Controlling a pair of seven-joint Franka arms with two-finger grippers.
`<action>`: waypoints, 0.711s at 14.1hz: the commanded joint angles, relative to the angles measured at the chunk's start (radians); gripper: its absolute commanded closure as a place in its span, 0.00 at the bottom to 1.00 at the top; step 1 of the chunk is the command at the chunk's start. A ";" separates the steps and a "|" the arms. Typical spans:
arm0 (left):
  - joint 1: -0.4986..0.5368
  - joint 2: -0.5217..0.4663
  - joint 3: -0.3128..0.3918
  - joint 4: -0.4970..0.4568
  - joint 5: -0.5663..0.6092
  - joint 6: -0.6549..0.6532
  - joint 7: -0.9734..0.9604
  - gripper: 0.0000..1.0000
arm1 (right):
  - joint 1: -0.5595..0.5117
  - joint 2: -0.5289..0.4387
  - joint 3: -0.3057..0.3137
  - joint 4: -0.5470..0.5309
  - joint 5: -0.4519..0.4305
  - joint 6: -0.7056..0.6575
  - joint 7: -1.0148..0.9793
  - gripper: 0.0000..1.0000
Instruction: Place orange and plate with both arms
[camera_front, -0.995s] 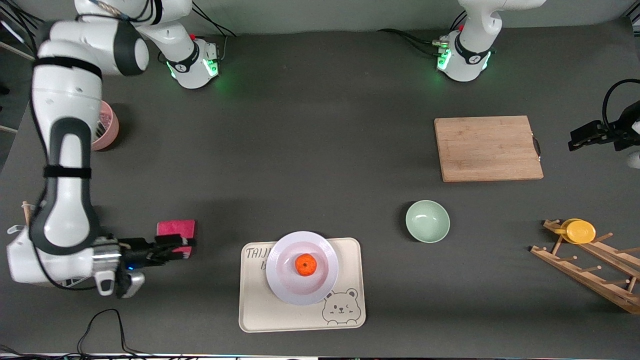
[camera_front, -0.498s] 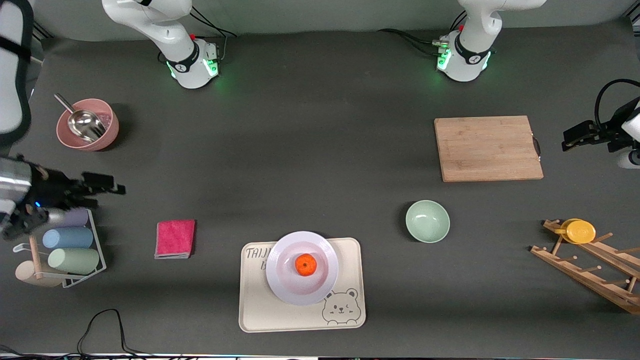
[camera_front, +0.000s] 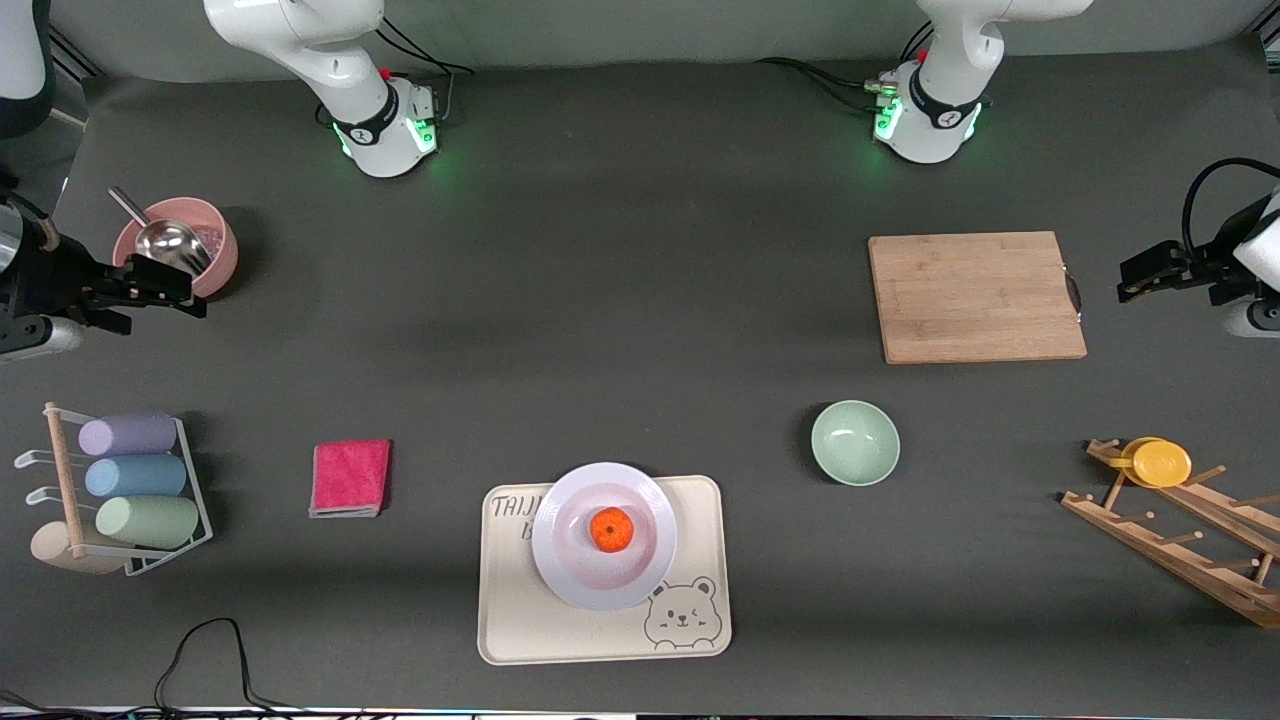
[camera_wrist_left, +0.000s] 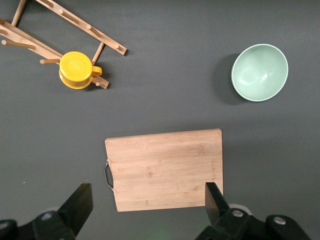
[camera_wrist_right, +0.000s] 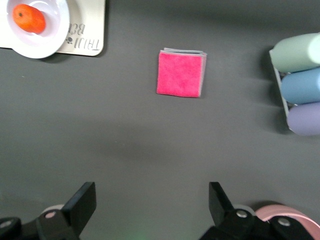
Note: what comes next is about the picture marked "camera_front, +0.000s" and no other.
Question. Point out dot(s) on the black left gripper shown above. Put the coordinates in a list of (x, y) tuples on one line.
[(1207, 268)]

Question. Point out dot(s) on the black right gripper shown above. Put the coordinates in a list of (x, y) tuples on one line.
[(50, 277)]

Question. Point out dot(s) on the orange fruit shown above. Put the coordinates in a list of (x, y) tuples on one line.
[(611, 529)]

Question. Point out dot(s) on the white round plate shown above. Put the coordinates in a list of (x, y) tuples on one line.
[(600, 585)]

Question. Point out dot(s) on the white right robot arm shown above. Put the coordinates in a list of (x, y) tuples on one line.
[(370, 130)]

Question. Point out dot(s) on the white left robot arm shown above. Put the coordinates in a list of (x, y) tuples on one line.
[(930, 120)]

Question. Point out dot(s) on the metal scoop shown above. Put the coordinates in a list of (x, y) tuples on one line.
[(172, 245)]

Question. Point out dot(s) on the pink bowl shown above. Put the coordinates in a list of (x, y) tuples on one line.
[(222, 262)]

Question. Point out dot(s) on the purple cup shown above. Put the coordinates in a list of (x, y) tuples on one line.
[(128, 435)]

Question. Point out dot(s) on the blue cup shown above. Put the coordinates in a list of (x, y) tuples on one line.
[(135, 476)]

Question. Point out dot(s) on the wooden cutting board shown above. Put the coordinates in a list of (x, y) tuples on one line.
[(970, 300)]

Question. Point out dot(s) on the yellow cup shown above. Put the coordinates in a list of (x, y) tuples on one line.
[(1160, 464)]

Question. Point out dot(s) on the green cup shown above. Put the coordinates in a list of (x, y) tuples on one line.
[(147, 521)]

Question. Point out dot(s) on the pink folded cloth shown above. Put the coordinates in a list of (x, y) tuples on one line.
[(350, 477)]

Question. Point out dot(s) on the beige cup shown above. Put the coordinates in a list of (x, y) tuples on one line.
[(50, 548)]

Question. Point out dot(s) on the wooden peg drying rack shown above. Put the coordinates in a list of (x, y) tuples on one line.
[(1150, 545)]

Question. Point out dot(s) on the light green bowl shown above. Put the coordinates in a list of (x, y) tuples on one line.
[(855, 443)]

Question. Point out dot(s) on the cream tray with bear print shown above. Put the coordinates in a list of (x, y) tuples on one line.
[(560, 640)]

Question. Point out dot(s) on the dark metal frame rail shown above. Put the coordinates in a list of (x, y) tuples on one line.
[(75, 58)]

